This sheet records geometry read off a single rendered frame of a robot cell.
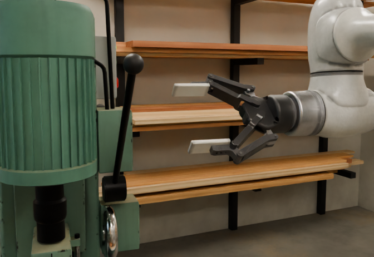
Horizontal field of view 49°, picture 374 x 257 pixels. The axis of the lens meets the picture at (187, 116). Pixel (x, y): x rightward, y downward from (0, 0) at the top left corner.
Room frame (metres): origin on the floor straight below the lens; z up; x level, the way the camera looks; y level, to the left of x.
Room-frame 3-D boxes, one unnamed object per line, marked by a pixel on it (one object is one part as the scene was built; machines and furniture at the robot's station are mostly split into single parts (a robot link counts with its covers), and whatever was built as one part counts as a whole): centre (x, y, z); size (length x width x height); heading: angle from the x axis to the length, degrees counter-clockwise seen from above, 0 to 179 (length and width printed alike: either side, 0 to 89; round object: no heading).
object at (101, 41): (1.09, 0.23, 1.40); 0.10 x 0.06 x 0.16; 18
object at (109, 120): (1.00, 0.18, 1.22); 0.09 x 0.08 x 0.15; 18
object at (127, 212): (0.97, 0.17, 1.02); 0.09 x 0.07 x 0.12; 108
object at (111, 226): (0.91, 0.18, 1.02); 0.12 x 0.03 x 0.12; 18
